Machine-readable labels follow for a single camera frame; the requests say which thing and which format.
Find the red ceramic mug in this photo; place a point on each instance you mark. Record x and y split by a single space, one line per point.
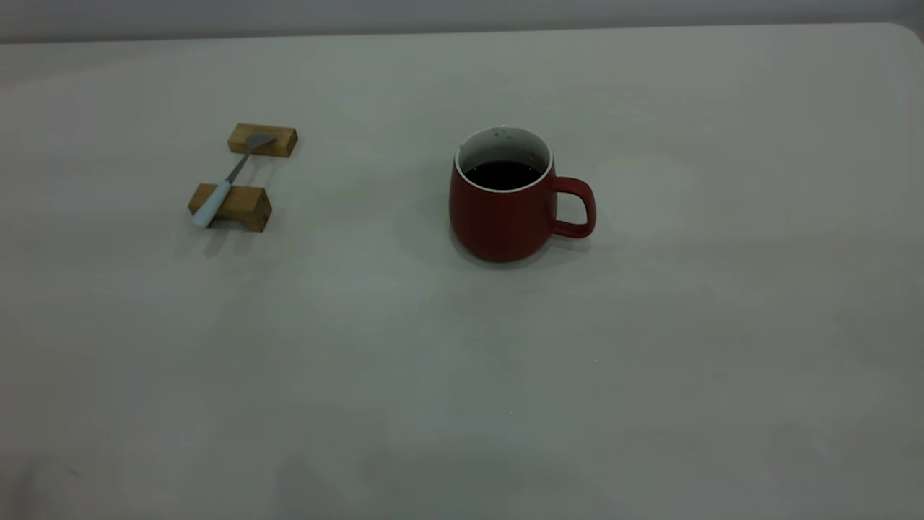
505 224

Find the flat wooden block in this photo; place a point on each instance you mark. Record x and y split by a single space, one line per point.
283 144

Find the wooden block with arched notch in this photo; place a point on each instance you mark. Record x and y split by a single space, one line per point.
249 206

